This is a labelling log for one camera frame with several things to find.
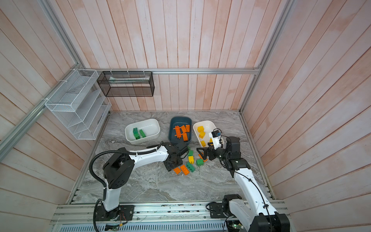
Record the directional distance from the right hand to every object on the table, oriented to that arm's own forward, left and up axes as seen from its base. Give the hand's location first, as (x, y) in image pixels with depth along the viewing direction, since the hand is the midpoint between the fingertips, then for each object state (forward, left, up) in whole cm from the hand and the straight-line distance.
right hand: (204, 146), depth 80 cm
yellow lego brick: (+24, 0, -15) cm, 28 cm away
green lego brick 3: (-4, +1, -14) cm, 14 cm away
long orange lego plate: (+20, +16, -14) cm, 30 cm away
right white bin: (+25, -7, -14) cm, 30 cm away
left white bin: (+23, +37, -15) cm, 46 cm away
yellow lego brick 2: (+10, -2, -14) cm, 17 cm away
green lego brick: (+18, +42, -14) cm, 48 cm away
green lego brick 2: (+18, +47, -14) cm, 52 cm away
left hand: (-7, +16, -15) cm, 23 cm away
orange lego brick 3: (+17, +11, -16) cm, 26 cm away
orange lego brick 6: (-10, 0, +3) cm, 11 cm away
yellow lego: (+18, -1, -15) cm, 23 cm away
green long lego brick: (-7, +7, -15) cm, 18 cm away
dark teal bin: (+32, +16, -16) cm, 39 cm away
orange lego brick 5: (-8, +11, -16) cm, 21 cm away
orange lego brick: (+25, +9, -15) cm, 30 cm away
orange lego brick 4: (-8, +16, -16) cm, 24 cm away
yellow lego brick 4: (-2, +7, -14) cm, 16 cm away
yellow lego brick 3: (-3, -2, +10) cm, 11 cm away
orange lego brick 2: (+23, +12, -16) cm, 30 cm away
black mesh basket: (+44, +54, +11) cm, 70 cm away
